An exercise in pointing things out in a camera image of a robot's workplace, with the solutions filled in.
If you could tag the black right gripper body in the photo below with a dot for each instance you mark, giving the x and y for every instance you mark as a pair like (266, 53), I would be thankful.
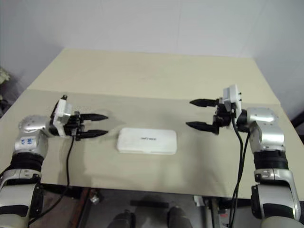
(223, 116)

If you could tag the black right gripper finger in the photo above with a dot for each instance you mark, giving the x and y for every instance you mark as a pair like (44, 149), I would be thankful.
(204, 103)
(202, 126)

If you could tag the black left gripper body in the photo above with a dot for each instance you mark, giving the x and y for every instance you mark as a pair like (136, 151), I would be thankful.
(73, 124)

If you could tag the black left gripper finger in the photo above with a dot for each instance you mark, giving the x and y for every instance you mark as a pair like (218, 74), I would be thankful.
(95, 117)
(92, 134)

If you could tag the white plastic pencil case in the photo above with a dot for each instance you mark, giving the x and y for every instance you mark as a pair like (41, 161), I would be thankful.
(147, 141)

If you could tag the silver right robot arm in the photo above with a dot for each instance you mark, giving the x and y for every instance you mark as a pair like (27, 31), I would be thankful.
(268, 133)

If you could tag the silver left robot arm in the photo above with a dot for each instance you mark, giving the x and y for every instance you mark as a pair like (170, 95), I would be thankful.
(28, 142)

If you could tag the dark bulky background object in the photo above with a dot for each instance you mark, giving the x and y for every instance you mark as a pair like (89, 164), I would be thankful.
(8, 97)

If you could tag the rusty brown table leg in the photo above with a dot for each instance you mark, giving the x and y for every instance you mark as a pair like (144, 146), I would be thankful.
(82, 209)

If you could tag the crumpled whitish object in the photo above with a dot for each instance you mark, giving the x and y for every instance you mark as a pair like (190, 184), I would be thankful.
(4, 74)

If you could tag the black metal table leg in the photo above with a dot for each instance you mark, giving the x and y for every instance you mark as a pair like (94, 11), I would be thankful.
(216, 213)

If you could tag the small dark rounded shape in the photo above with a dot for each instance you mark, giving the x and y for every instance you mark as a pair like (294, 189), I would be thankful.
(122, 219)

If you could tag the large dark rounded shape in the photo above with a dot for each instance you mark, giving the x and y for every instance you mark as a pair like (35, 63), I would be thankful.
(178, 217)

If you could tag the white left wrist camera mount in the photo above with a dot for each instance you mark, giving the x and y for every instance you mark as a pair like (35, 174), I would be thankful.
(62, 111)

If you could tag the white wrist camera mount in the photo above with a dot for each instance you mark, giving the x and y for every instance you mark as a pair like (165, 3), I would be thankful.
(232, 97)
(62, 111)

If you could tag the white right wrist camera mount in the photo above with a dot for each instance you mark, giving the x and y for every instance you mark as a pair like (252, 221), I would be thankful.
(232, 97)

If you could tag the small silver bracket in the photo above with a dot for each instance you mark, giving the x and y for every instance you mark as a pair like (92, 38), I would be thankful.
(94, 199)

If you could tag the small white bracket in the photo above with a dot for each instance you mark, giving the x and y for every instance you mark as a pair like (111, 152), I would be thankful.
(197, 200)

